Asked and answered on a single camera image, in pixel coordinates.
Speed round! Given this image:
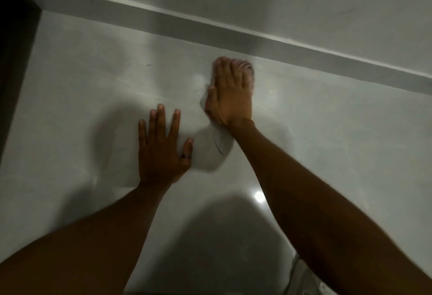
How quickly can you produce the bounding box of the person's right hand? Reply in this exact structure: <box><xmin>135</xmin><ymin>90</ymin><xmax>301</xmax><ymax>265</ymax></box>
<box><xmin>205</xmin><ymin>56</ymin><xmax>255</xmax><ymax>130</ymax></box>

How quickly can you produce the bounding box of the white wiping cloth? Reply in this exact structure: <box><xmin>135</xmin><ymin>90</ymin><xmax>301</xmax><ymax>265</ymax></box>
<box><xmin>199</xmin><ymin>59</ymin><xmax>256</xmax><ymax>172</ymax></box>

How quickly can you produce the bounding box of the person's right forearm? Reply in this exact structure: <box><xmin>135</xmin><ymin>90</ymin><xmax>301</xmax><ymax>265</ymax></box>
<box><xmin>231</xmin><ymin>119</ymin><xmax>432</xmax><ymax>295</ymax></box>

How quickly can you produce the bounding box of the grey skirting board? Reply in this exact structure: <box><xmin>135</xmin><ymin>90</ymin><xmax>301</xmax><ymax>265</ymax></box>
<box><xmin>15</xmin><ymin>0</ymin><xmax>432</xmax><ymax>97</ymax></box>

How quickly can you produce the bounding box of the person's left forearm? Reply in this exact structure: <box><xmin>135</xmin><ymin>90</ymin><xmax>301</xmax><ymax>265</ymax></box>
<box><xmin>0</xmin><ymin>183</ymin><xmax>171</xmax><ymax>295</ymax></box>

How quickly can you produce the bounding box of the person's left hand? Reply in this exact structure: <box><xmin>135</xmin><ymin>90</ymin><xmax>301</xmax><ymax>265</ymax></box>
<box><xmin>138</xmin><ymin>104</ymin><xmax>194</xmax><ymax>188</ymax></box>

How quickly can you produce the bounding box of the white garment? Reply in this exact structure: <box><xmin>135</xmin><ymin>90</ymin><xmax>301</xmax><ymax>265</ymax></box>
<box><xmin>285</xmin><ymin>254</ymin><xmax>338</xmax><ymax>295</ymax></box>

